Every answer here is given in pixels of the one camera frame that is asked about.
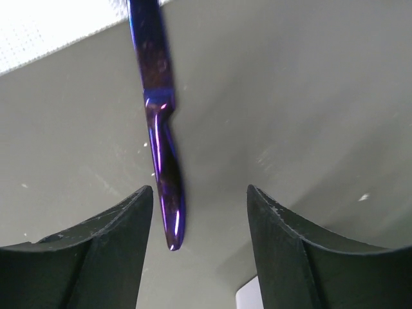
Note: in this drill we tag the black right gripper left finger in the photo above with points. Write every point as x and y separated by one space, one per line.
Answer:
97 263

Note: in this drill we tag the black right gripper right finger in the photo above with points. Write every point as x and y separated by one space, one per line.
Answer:
303 265

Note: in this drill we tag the white divided plastic container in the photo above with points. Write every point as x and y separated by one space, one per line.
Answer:
249 295

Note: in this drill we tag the clear mesh zip pouch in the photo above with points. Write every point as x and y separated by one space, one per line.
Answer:
31 30

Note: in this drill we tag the dark blue table knife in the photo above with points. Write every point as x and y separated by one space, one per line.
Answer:
156 71

